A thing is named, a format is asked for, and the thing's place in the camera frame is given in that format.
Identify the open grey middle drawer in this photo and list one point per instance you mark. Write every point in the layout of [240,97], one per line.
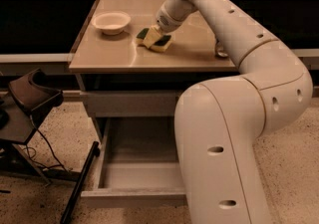
[138,165]

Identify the dark brown chair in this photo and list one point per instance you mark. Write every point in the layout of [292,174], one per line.
[23,109]

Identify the green and yellow sponge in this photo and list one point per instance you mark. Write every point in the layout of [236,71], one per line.
[159,46]

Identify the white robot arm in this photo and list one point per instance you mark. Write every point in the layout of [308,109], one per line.
[216,121]

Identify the closed grey top drawer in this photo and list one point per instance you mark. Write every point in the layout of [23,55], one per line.
[130,103]

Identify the white bowl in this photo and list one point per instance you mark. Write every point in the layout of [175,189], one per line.
[111,23]

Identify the black pole on floor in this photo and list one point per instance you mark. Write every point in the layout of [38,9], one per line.
[67,214]

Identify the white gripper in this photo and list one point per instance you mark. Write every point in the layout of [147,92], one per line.
[166,22]

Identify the blue soda can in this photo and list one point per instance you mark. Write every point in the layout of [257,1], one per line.
[219,50]

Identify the grey drawer cabinet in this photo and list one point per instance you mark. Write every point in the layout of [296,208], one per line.
[117,63]

